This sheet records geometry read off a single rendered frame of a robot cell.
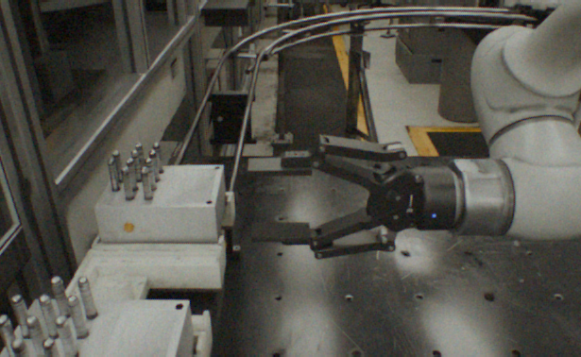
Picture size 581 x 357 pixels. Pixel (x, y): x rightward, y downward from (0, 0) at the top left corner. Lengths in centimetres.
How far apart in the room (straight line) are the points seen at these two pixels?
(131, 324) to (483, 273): 61
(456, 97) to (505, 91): 255
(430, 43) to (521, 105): 319
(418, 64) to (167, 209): 340
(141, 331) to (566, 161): 47
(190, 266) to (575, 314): 57
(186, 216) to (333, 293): 33
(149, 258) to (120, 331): 15
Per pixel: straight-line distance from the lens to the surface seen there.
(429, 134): 301
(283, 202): 100
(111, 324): 42
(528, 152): 62
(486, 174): 59
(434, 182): 57
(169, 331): 40
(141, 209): 54
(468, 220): 58
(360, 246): 61
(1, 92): 57
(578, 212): 62
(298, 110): 325
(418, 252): 89
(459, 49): 311
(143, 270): 55
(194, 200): 54
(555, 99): 66
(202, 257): 54
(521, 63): 65
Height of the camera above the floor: 121
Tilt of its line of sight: 29 degrees down
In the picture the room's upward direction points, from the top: straight up
